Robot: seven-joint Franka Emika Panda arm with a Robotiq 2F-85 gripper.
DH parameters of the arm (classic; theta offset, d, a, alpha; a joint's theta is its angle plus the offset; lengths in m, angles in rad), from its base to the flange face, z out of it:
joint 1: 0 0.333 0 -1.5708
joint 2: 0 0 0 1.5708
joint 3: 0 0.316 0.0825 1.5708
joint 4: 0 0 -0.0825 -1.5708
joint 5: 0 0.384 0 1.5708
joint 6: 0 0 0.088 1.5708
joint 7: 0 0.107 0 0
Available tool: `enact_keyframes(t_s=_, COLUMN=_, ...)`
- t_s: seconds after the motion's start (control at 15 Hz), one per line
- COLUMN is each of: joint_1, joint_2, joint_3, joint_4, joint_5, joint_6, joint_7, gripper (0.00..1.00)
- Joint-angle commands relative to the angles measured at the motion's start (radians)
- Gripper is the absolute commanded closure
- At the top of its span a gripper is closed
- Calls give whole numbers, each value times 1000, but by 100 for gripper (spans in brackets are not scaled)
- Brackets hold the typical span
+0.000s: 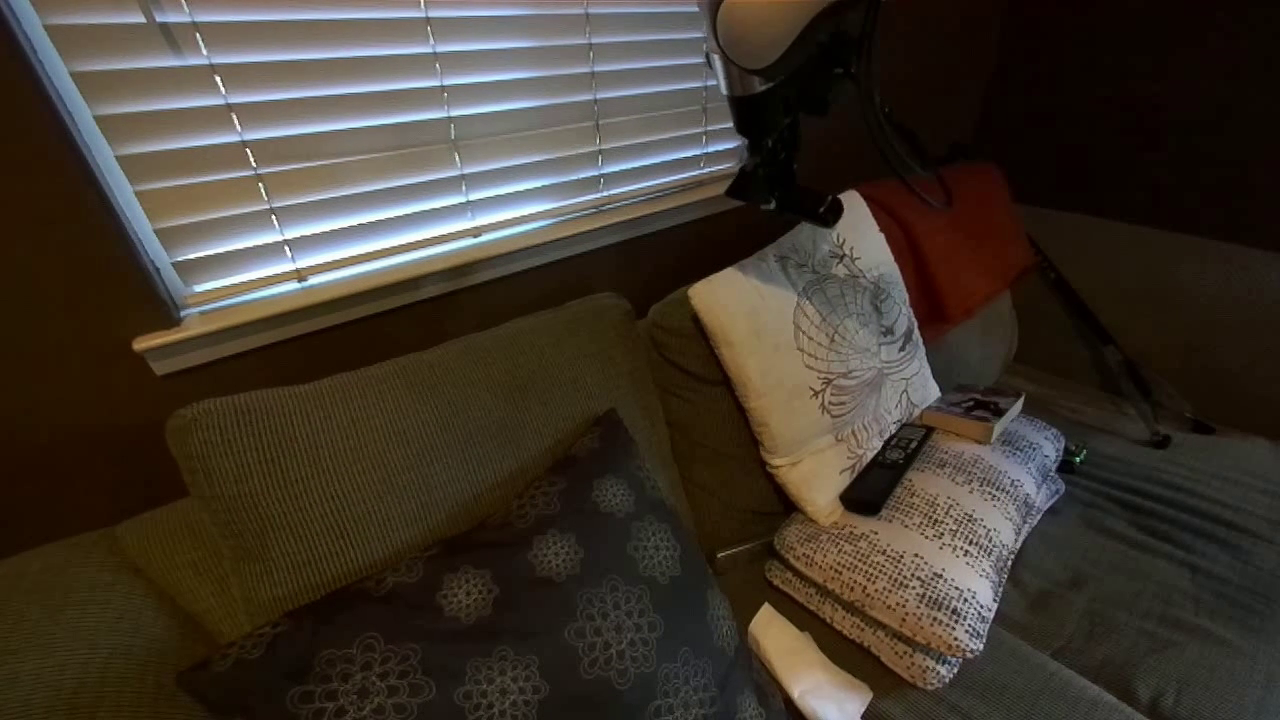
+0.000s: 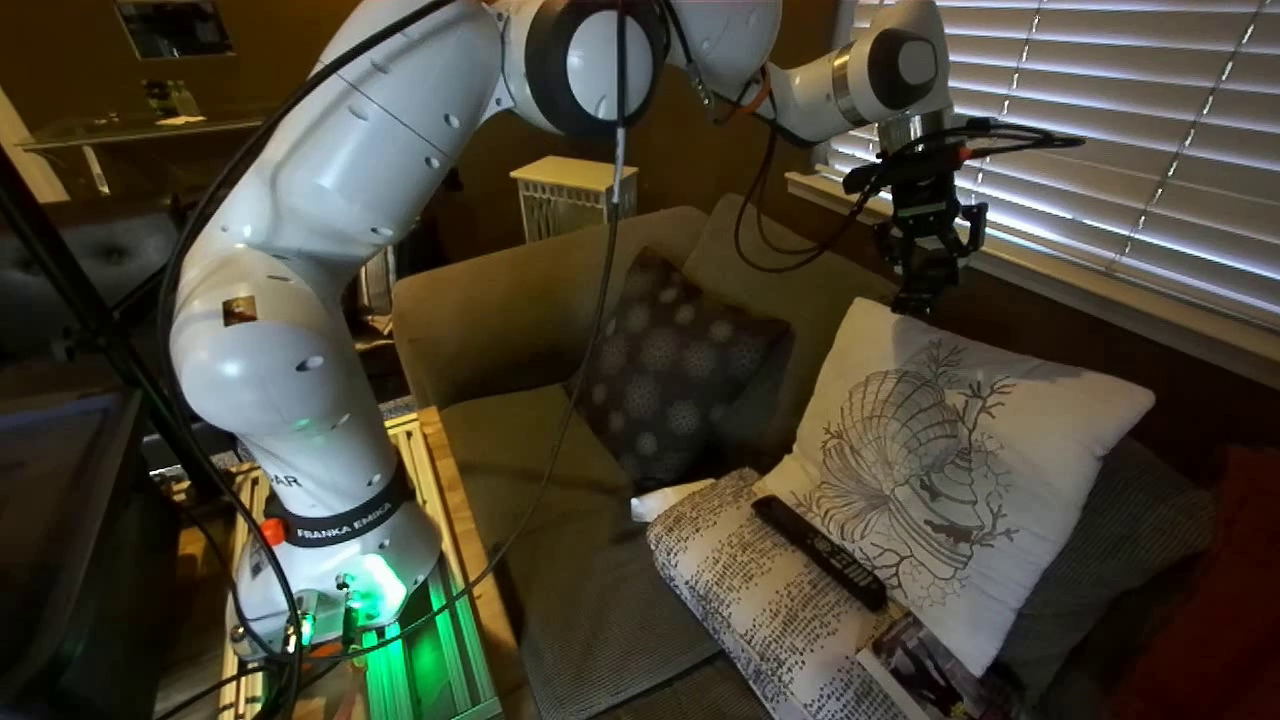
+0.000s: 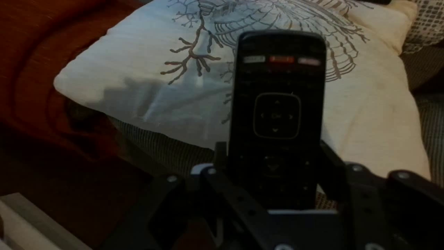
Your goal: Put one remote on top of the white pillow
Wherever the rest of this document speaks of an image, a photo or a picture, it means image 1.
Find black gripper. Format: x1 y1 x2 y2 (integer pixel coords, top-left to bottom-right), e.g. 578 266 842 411
723 54 872 203

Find white pillow with tree print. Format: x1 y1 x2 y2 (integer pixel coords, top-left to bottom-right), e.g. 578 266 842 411
683 190 950 529

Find black remote with grey buttons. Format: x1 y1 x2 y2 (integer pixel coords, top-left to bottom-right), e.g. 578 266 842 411
838 421 939 520

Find white pillow with black dots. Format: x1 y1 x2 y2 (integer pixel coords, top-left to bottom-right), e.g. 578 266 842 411
759 411 1072 697

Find dark grey floral pillow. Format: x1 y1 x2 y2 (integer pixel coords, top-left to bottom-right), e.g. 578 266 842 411
178 409 791 720

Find grey round cushion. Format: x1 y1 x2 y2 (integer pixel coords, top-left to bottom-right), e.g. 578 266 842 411
925 294 1024 397

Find black tripod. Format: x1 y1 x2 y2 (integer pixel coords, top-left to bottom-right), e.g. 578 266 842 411
838 0 1219 451

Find white window blinds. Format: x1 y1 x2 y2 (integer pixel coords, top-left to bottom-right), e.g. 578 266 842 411
0 0 754 323

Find window sill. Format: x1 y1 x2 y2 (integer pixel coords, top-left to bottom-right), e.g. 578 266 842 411
127 174 785 379

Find olive sofa back cushion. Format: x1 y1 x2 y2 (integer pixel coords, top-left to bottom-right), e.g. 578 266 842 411
166 294 697 632

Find white folded paper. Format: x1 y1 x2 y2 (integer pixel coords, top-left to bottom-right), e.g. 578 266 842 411
743 601 879 720

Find grey seat blanket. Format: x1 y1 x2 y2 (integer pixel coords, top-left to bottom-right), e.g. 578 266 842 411
992 421 1280 720

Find olive grey sofa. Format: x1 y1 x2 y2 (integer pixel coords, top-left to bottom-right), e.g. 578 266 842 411
0 203 1280 720

